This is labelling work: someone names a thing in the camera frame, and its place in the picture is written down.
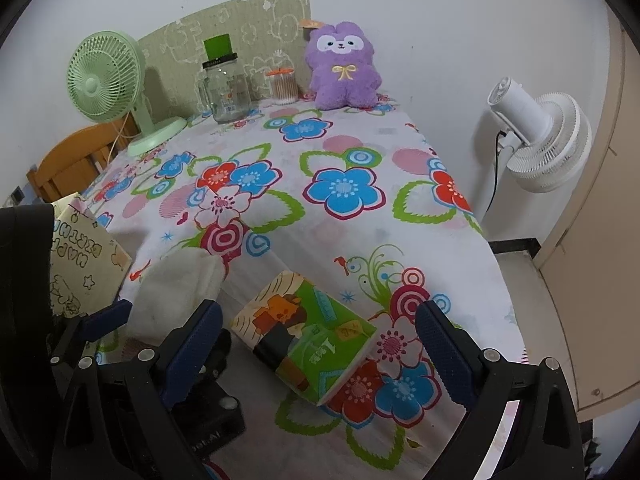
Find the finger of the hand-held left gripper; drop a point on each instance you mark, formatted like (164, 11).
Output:
(107, 317)
(215, 425)

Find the wall socket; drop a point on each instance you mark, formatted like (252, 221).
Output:
(17, 195)

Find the cotton swab jar orange lid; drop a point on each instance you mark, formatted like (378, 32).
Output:
(282, 87)

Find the green patterned board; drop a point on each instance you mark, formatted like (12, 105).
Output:
(175, 45)

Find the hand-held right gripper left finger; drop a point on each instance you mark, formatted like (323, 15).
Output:
(192, 352)

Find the beige wooden door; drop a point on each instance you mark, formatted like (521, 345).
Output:
(600, 260)

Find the purple plush toy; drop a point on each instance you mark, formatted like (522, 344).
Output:
(342, 70)

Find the floral tablecloth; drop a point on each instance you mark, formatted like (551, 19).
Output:
(320, 245)

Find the green desk fan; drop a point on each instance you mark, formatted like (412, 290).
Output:
(92, 82)

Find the white standing fan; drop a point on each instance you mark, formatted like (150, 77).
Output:
(545, 135)

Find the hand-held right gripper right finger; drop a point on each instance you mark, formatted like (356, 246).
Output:
(445, 355)

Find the white cloth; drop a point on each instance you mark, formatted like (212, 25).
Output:
(175, 290)

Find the green cartoon tissue pack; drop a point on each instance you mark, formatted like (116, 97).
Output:
(310, 340)

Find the green block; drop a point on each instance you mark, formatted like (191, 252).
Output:
(217, 46)

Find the glass jar mug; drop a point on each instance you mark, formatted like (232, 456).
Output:
(230, 95)

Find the yellow patterned gift bag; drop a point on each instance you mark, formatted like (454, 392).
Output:
(85, 260)

